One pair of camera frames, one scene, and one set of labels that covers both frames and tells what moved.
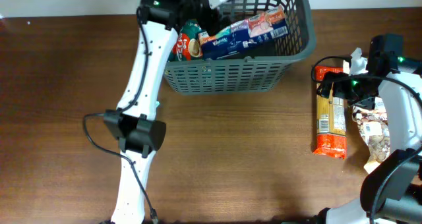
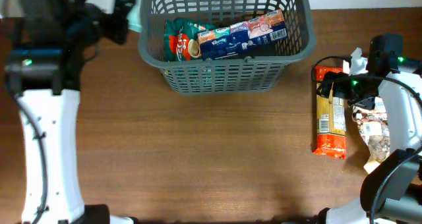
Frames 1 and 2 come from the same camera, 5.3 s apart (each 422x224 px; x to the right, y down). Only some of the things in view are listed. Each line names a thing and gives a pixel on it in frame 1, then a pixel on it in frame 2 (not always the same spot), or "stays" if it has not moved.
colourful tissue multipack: [268, 24] stays
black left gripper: [208, 19] → [119, 18]
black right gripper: [339, 91] stays
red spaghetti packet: [331, 118] stays
